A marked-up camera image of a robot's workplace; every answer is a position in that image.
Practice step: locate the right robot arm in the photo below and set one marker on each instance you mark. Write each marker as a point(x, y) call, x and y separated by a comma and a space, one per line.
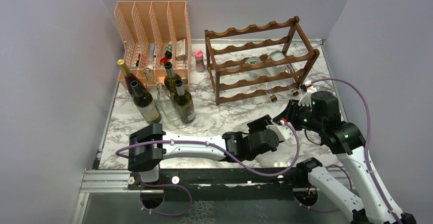
point(372, 203)

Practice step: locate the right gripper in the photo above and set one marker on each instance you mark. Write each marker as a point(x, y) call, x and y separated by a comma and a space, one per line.
point(290, 114)

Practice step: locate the red wine bottle gold cap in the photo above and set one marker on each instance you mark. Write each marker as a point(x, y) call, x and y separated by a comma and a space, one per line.
point(129, 76)

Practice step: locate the clear glass bottle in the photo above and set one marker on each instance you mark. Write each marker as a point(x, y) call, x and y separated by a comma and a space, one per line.
point(151, 81)
point(166, 103)
point(257, 73)

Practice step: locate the black mounting rail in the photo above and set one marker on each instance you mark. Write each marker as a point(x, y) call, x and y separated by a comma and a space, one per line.
point(209, 184)

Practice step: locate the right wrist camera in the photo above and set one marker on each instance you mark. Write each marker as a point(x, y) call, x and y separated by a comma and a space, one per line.
point(308, 89)

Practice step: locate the small white box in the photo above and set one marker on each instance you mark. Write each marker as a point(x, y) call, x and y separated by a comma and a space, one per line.
point(181, 50)

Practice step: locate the pink capped jar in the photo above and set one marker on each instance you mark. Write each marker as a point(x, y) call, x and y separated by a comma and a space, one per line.
point(199, 59)

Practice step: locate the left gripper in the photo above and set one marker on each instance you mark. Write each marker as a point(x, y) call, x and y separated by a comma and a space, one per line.
point(261, 123)

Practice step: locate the dark bottle white label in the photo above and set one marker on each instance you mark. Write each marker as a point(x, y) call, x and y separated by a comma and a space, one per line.
point(145, 103)

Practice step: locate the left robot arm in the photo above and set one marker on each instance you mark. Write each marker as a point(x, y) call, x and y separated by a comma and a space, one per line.
point(151, 144)

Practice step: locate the red capped small bottle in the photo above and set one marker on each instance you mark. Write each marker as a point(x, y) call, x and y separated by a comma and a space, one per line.
point(167, 53)

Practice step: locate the orange plastic file organizer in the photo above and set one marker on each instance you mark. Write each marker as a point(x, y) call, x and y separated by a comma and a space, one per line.
point(146, 27)

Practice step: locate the brown wooden wine rack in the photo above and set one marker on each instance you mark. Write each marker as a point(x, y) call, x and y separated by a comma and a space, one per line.
point(216, 71)

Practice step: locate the green wine bottle brown label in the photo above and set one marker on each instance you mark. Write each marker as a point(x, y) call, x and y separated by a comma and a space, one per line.
point(171, 78)

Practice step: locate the clear bottle with cork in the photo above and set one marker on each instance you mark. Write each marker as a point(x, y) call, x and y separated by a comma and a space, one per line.
point(275, 70)

